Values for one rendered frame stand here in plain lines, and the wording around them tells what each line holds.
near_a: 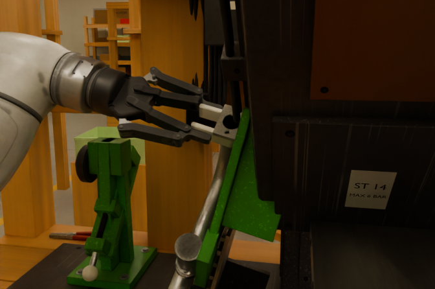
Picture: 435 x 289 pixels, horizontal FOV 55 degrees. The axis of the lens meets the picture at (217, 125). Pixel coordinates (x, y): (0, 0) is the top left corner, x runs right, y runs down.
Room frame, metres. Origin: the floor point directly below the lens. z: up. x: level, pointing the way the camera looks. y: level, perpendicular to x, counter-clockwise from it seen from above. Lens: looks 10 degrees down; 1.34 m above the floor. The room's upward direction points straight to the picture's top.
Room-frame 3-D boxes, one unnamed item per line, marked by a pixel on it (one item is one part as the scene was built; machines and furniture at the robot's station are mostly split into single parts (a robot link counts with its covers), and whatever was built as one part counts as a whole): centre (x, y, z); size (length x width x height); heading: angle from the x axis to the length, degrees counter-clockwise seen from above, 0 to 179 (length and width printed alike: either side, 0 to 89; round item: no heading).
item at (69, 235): (0.97, 0.34, 0.89); 0.16 x 0.05 x 0.01; 87
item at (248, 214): (0.55, -0.05, 1.17); 0.13 x 0.12 x 0.20; 79
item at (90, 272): (0.70, 0.23, 0.96); 0.06 x 0.03 x 0.06; 169
